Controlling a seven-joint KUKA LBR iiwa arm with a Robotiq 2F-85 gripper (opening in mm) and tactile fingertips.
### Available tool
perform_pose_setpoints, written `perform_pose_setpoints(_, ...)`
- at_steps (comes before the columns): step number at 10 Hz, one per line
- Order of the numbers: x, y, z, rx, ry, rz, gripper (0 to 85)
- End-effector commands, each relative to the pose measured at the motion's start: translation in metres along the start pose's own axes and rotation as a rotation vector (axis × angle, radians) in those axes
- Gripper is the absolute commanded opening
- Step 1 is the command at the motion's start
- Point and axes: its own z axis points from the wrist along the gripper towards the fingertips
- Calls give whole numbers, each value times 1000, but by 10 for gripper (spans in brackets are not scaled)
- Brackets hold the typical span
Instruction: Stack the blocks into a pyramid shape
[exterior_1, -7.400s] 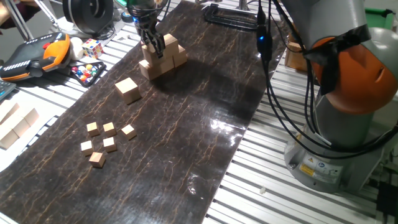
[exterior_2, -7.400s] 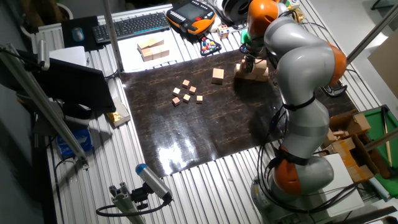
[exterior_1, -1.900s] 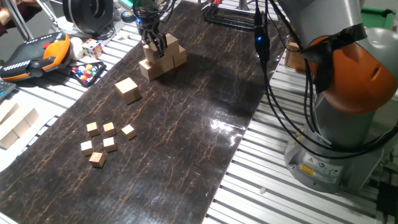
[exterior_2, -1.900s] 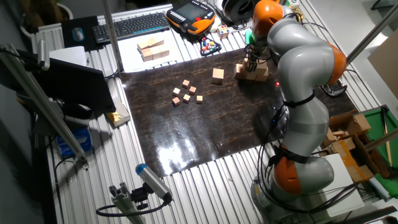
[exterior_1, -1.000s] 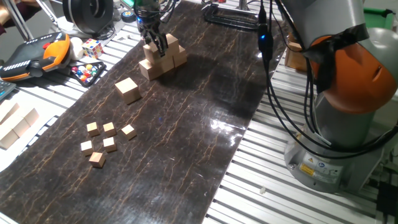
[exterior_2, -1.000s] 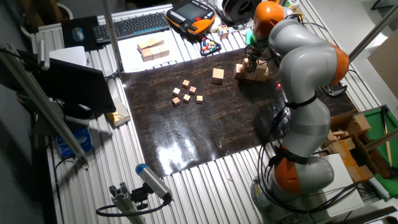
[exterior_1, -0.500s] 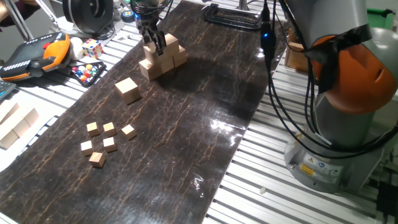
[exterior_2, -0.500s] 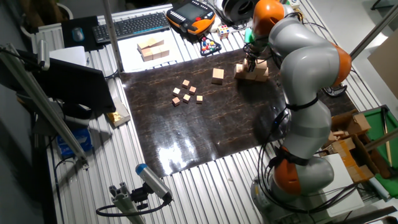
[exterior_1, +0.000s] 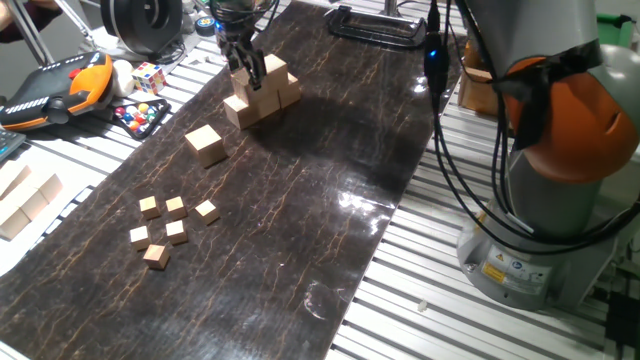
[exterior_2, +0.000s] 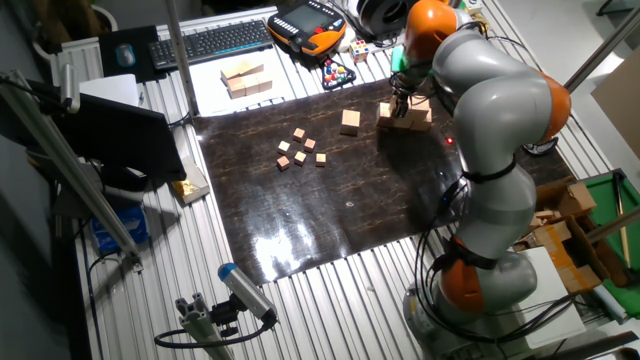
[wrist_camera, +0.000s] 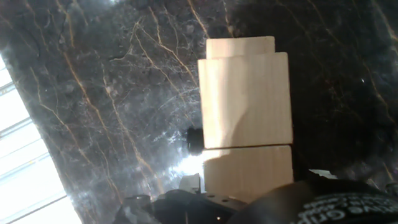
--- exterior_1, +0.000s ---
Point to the green mini pool table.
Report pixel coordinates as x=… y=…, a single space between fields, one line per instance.
x=614 y=32

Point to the small round black puck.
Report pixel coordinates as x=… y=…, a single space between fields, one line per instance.
x=204 y=25

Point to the orange black teach pendant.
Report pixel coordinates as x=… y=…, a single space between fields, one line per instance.
x=45 y=87

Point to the pale wooden block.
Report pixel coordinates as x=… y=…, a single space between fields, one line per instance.
x=10 y=221
x=27 y=201
x=12 y=175
x=48 y=186

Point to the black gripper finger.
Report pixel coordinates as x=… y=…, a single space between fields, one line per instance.
x=234 y=61
x=257 y=70

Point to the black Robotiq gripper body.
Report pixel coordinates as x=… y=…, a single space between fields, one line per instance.
x=236 y=42

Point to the person's forearm dark red sleeve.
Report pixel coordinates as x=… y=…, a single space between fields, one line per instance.
x=15 y=27

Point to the small wooden cube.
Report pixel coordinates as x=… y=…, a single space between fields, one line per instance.
x=149 y=207
x=207 y=212
x=140 y=237
x=156 y=256
x=176 y=232
x=176 y=207

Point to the white egg-shaped object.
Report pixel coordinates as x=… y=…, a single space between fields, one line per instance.
x=122 y=77

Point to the Rubik's cube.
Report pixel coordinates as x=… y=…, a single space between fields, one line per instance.
x=149 y=77

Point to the slanted silver metal bar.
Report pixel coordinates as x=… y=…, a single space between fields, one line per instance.
x=30 y=35

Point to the slanted silver frame bar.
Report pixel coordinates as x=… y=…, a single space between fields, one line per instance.
x=391 y=7

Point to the black triangle rack coloured balls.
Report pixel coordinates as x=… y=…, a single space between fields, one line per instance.
x=140 y=117

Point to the wooden blocks on paper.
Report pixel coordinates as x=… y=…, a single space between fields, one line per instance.
x=12 y=255

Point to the large wooden cube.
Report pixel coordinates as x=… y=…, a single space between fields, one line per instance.
x=239 y=115
x=276 y=70
x=291 y=92
x=242 y=87
x=206 y=145
x=269 y=106

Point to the thin silver metal rod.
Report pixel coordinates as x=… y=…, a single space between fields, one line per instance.
x=82 y=22

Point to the small white scrap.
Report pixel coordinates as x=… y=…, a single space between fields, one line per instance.
x=422 y=305

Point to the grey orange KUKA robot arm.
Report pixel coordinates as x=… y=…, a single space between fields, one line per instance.
x=550 y=30

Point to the black plug blue light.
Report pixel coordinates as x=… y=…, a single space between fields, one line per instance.
x=435 y=65

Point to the black computer keyboard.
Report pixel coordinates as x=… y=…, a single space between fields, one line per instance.
x=9 y=142

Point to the black clamp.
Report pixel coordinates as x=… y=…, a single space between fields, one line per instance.
x=380 y=40

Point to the person's hand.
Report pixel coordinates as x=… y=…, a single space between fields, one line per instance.
x=47 y=4

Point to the dark marbled table mat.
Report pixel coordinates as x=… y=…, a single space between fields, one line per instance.
x=225 y=280

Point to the black filament spool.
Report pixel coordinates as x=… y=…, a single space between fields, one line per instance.
x=130 y=25

